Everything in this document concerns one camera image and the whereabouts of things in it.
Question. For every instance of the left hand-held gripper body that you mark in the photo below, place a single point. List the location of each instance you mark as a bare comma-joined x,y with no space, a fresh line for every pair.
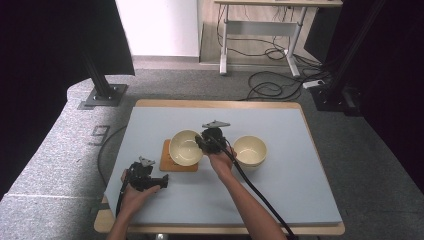
140,176

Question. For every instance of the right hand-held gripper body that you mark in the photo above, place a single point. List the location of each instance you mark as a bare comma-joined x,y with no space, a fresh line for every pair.
214,141

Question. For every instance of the cream bowl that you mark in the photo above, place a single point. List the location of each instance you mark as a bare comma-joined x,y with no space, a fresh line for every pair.
184,148
250,151

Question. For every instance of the person's right hand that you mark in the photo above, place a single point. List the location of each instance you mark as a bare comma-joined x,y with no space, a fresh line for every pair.
221,165

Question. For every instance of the person's left hand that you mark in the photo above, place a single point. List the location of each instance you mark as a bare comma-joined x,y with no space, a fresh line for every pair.
131,200

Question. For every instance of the orange square trivet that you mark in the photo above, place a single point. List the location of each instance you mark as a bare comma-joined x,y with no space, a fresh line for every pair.
165,164

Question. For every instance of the wooden table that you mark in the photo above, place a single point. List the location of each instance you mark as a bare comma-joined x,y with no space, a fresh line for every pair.
216,103

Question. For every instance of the pale blue table mat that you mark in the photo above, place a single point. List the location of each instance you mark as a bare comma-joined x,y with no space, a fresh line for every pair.
300,186

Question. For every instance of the black metal stand with base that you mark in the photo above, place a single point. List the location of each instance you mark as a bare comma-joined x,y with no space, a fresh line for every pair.
101,86

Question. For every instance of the white power strip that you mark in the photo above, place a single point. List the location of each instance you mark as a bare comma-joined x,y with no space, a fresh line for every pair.
313,84

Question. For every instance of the white metal desk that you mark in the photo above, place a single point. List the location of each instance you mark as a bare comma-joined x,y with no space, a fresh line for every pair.
260,28

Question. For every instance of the black curtain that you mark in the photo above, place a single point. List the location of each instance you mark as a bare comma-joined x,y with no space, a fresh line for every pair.
400,83
50,50

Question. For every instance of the black metal frame stand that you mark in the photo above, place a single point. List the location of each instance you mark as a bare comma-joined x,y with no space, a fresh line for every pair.
343,66

